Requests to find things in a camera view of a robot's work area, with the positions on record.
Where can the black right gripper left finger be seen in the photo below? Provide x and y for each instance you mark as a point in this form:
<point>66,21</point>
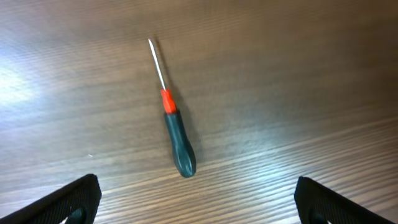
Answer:
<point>76,202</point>

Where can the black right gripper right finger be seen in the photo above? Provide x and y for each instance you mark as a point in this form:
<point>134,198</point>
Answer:
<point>318,204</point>

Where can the red black screwdriver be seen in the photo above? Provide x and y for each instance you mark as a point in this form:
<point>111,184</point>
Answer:
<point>182,151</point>

